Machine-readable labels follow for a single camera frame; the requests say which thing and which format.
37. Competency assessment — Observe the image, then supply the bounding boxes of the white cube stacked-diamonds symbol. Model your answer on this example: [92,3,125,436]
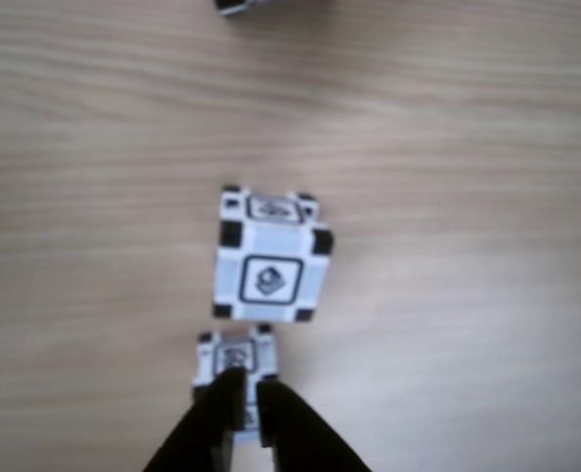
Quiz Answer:
[212,185,335,325]

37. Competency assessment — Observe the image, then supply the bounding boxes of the white cube zigzag-diamond symbol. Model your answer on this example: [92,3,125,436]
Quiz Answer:
[214,0,260,17]

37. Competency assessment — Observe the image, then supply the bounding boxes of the white cube crossed-lines symbol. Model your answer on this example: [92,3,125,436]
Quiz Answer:
[193,324,279,446]

